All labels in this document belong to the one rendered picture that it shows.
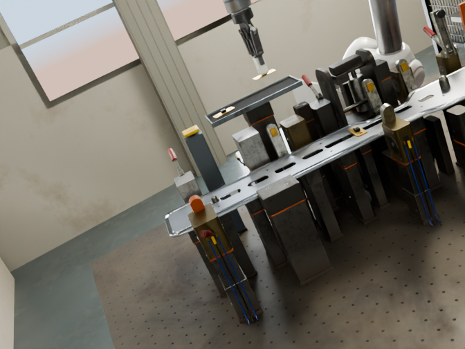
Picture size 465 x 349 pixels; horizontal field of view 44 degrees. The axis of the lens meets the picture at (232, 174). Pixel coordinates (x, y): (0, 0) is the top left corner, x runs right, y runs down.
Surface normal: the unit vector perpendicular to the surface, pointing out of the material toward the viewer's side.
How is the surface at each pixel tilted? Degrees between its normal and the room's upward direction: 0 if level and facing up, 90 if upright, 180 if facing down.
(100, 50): 90
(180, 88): 90
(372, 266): 0
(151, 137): 90
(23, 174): 90
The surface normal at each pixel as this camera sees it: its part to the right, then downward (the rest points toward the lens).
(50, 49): 0.33, 0.25
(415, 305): -0.38, -0.85
